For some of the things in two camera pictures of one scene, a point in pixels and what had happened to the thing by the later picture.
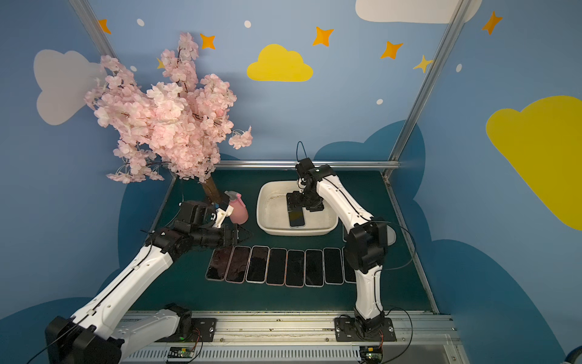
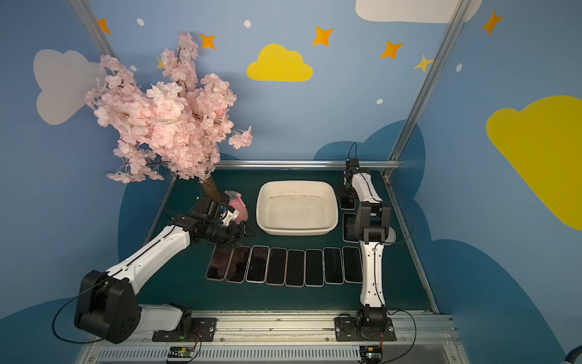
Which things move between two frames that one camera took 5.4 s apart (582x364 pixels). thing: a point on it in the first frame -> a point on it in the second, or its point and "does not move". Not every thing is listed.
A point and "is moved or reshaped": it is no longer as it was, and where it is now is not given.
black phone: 296,217 is moved or reshaped
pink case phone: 295,268 does not move
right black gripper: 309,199 -> 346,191
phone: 237,266 does not move
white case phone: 258,265 does not move
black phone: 314,269 does not move
